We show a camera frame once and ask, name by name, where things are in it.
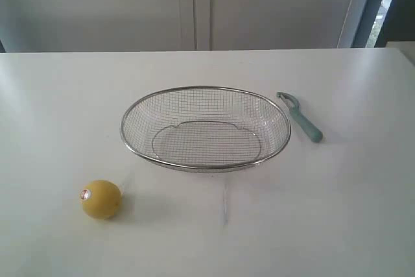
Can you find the oval steel mesh basket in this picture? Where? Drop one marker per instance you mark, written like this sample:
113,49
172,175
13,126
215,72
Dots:
205,129

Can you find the yellow lemon with sticker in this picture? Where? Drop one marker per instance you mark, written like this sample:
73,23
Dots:
101,199

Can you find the teal handled peeler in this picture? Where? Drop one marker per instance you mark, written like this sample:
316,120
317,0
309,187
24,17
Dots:
291,102

